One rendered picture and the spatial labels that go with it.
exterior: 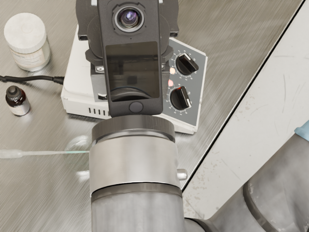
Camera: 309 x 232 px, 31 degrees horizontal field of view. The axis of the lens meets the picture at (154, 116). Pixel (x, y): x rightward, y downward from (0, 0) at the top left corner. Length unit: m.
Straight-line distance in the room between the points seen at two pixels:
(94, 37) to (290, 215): 0.22
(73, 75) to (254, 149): 0.29
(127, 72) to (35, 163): 0.41
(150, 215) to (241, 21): 0.56
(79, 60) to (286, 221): 0.43
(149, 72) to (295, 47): 0.52
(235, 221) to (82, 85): 0.37
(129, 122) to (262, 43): 0.51
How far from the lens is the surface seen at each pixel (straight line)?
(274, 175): 0.44
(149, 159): 0.43
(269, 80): 0.89
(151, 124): 0.44
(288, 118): 0.87
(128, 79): 0.44
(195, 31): 0.91
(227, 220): 0.47
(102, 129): 0.45
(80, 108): 0.80
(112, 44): 0.42
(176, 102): 0.79
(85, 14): 0.50
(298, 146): 0.44
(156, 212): 0.42
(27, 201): 0.81
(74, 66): 0.77
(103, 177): 0.43
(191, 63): 0.81
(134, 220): 0.42
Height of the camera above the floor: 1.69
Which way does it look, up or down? 69 degrees down
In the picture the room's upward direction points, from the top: 10 degrees clockwise
